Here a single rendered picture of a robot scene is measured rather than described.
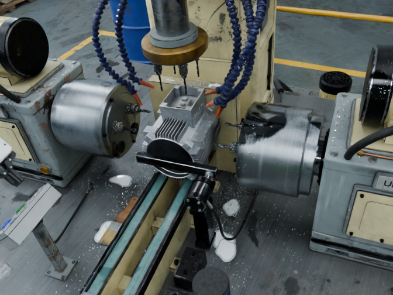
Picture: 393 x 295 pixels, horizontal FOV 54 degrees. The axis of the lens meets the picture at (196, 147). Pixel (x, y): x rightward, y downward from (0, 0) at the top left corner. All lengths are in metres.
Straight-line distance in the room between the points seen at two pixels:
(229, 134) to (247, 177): 0.26
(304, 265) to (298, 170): 0.30
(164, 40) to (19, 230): 0.58
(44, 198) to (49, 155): 0.35
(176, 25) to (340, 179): 0.55
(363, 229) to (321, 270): 0.18
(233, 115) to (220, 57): 0.19
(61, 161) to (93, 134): 0.26
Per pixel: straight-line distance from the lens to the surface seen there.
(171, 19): 1.00
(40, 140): 1.36
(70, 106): 1.25
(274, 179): 1.02
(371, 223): 1.05
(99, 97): 1.21
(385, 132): 0.85
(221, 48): 1.25
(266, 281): 1.13
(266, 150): 0.99
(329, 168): 0.94
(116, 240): 1.10
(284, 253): 1.18
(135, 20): 3.08
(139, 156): 1.15
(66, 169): 1.46
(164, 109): 1.13
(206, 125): 1.17
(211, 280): 0.65
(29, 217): 1.04
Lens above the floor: 1.78
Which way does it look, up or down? 41 degrees down
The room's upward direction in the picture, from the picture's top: 7 degrees counter-clockwise
